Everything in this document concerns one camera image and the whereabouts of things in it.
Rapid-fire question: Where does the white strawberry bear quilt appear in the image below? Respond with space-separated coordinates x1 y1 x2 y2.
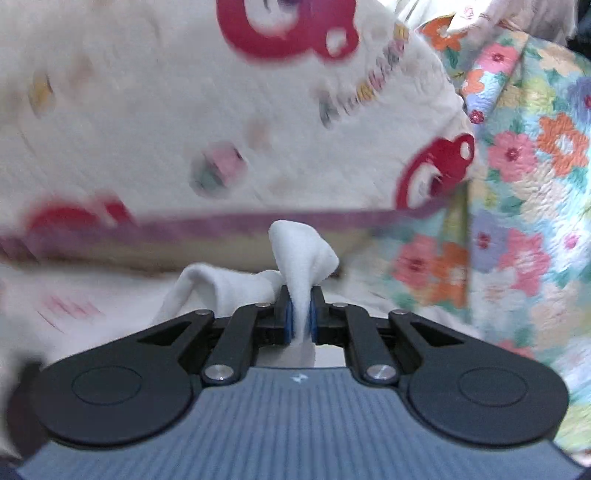
1 1 475 259

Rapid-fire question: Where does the white garment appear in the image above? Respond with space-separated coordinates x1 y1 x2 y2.
152 220 339 368

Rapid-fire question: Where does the floral quilted blanket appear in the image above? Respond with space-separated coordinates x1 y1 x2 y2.
351 13 591 458

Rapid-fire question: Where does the beige foam mattress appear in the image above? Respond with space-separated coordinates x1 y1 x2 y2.
27 225 371 273

